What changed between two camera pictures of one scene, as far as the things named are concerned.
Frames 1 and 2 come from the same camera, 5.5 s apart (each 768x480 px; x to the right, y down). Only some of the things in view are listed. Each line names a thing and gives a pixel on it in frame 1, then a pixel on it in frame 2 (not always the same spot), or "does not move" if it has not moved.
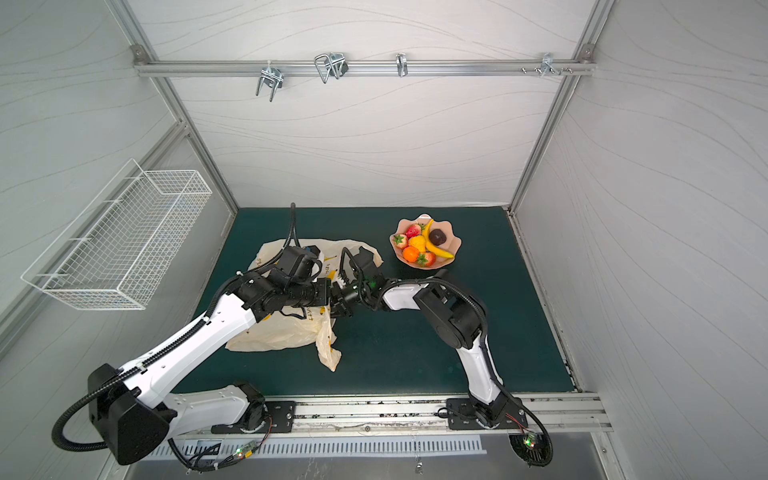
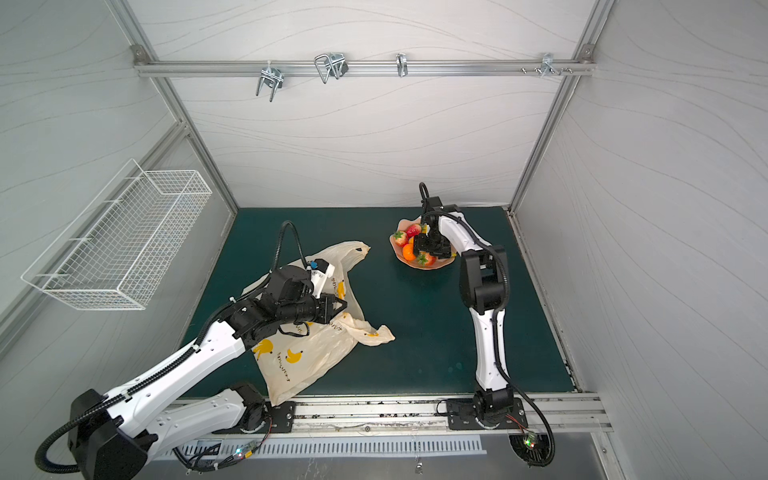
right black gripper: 354,291 to 432,243
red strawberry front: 426,258 does not move
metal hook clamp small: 402,67 does not move
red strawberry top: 413,230 does not move
